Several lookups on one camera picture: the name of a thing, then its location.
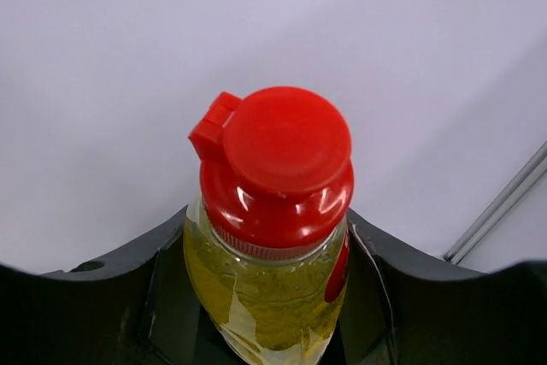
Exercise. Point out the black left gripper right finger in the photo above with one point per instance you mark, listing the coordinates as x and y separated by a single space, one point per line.
403 306

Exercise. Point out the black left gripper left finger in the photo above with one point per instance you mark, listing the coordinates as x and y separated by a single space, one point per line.
133 305

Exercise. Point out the yellow bottle red cap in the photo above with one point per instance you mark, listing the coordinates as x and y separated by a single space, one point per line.
266 241

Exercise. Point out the aluminium frame post right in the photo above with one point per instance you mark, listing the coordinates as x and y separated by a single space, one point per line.
528 176

